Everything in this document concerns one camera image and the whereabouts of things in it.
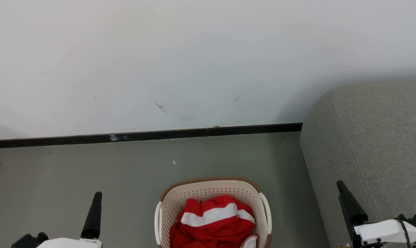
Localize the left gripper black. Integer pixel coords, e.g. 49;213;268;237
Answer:
11;192;103;248

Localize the cream perforated laundry basket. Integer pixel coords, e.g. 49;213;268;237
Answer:
154;177;273;248

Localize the black baseboard strip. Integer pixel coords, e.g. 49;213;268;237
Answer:
0;123;303;149

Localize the grey fabric sofa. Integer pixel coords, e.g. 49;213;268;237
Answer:
300;80;416;248

